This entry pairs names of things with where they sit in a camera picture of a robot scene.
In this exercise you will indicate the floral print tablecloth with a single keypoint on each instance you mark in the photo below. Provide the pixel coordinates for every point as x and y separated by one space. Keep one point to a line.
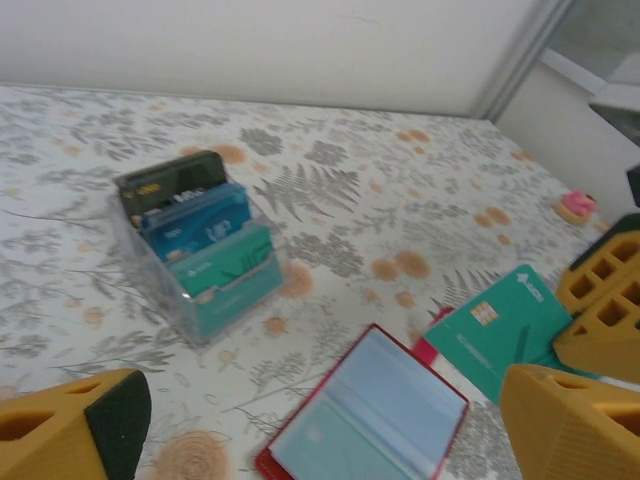
350 200

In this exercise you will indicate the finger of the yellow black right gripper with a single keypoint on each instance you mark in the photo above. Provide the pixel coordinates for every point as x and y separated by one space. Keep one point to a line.
605 350
595 300

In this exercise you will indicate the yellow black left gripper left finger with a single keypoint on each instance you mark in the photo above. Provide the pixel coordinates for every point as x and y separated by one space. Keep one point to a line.
60 430

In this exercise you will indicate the aluminium corner post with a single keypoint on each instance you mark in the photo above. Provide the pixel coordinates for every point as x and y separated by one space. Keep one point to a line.
525 55

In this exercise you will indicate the black credit card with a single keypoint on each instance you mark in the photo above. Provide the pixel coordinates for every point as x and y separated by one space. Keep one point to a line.
170 180

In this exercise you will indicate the teal credit card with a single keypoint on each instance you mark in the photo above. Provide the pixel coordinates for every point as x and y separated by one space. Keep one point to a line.
240 305
225 265
495 340

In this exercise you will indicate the blue teal box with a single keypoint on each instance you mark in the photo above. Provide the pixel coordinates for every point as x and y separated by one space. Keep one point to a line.
150 280

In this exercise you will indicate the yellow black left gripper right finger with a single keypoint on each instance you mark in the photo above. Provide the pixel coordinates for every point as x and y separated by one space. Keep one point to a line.
575 430

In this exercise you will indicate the blue credit card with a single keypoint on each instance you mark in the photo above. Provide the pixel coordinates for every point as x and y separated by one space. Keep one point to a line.
200 230

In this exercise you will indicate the pink toy donut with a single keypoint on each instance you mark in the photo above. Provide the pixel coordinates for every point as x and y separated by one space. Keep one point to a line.
575 206

